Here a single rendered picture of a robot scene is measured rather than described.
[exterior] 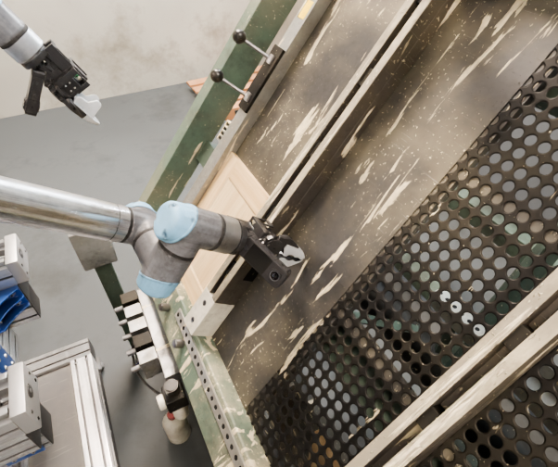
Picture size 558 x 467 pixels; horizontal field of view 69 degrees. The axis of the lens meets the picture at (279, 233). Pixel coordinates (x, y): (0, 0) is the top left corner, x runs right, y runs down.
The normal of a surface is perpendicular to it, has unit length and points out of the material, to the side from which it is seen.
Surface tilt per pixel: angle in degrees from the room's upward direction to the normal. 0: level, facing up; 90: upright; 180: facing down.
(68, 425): 0
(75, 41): 90
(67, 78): 90
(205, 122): 90
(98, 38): 90
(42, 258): 0
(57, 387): 0
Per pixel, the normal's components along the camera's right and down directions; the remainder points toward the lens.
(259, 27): 0.46, 0.62
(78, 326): 0.00, -0.72
